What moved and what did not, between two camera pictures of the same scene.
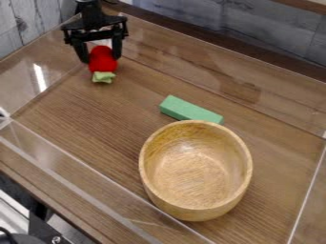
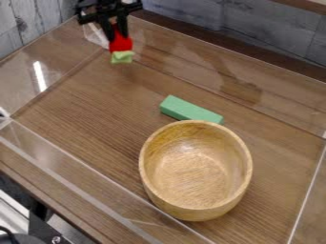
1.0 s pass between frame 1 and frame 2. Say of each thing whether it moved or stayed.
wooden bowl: stayed
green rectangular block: stayed
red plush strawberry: moved
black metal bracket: stayed
